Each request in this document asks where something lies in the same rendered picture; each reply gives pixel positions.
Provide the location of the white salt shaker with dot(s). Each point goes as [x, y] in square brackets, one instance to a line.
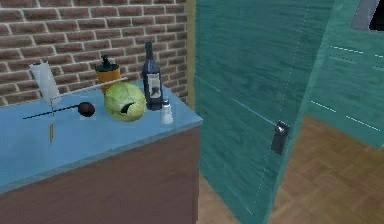
[167, 115]

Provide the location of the dark wine bottle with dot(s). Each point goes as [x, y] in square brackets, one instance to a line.
[152, 73]

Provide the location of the teal room door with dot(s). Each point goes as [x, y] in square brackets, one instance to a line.
[240, 66]

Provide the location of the green lettuce head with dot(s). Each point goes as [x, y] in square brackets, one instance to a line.
[123, 96]

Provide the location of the orange soap dispenser black pump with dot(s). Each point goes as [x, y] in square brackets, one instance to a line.
[108, 75]

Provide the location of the thin grey utensil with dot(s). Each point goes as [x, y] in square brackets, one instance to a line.
[90, 87]

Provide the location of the black ladle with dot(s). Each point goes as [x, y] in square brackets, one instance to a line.
[86, 109]

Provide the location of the brown cabinet with blue top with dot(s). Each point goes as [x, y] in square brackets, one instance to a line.
[100, 186]

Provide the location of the grey framed window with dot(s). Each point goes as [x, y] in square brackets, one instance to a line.
[365, 13]

